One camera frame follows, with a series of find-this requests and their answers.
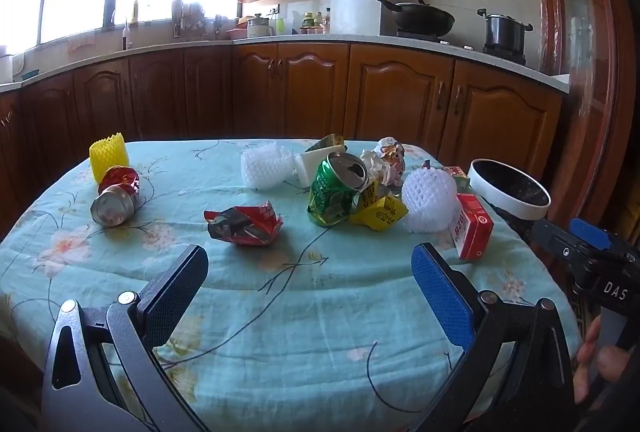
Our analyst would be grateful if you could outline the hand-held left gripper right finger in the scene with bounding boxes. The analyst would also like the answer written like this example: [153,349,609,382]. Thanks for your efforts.
[411,242,591,432]

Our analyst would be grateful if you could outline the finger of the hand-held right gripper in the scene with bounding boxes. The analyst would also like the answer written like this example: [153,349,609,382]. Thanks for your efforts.
[531,219,602,269]
[570,217,613,250]

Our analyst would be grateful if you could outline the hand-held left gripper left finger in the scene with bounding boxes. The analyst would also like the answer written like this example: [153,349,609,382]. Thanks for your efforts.
[41,243,210,432]

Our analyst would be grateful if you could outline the white bin with black bag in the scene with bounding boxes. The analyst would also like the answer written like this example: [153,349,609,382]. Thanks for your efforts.
[467,158,552,244]

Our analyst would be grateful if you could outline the colourful paper wrapper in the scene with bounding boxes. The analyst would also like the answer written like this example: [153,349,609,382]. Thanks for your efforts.
[374,137,406,187]

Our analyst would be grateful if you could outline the white tubular foam fruit net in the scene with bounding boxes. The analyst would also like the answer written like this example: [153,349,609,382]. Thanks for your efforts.
[240,144,296,191]

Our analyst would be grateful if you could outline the person's right hand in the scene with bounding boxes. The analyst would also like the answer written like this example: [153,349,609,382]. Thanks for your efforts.
[573,316,629,404]

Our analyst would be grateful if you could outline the red and white carton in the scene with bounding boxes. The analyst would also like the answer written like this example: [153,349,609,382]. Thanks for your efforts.
[449,193,495,261]

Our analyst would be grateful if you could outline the white round foam fruit net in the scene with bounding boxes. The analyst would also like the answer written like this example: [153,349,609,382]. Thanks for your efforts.
[401,167,459,234]

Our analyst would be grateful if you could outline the crumpled red foil wrapper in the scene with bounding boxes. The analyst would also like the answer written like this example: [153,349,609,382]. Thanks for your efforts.
[203,200,284,247]

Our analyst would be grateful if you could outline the crumpled yellow packet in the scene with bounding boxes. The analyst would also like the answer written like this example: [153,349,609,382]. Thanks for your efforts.
[350,182,409,232]

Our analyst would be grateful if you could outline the crushed red drink can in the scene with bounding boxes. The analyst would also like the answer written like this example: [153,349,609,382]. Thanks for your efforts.
[90,165,142,228]

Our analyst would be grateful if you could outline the small red and green carton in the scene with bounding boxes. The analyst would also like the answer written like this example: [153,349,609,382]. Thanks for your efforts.
[442,165,471,193]

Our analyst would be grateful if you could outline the crumpled white tissue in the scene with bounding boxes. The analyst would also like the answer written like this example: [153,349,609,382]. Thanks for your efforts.
[359,150,386,185]

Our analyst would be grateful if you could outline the crushed green drink can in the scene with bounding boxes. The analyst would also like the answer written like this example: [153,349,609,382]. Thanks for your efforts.
[307,152,371,228]

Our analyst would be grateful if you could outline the yellow foam fruit net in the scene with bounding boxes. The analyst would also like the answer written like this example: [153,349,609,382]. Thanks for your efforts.
[89,135,131,185]

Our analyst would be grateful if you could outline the wooden glass door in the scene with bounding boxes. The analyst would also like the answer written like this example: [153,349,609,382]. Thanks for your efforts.
[539,0,640,235]

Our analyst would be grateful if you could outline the gas stove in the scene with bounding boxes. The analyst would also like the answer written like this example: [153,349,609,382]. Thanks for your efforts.
[395,29,529,66]

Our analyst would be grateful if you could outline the steel cooking pot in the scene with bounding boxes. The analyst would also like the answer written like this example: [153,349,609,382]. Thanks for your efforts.
[476,8,535,55]

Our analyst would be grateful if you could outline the wooden lower cabinets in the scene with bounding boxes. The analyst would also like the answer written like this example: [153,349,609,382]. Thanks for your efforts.
[0,43,569,229]

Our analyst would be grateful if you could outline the black wok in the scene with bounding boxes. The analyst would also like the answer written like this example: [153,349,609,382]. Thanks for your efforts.
[360,0,456,38]

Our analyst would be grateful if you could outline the grey kitchen countertop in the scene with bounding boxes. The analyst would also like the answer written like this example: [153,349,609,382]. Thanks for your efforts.
[0,33,571,94]

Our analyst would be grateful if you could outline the dish rack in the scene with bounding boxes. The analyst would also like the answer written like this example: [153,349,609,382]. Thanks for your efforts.
[171,0,207,39]

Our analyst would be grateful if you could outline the white rice cooker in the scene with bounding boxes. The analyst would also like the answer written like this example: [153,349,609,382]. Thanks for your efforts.
[246,13,275,39]

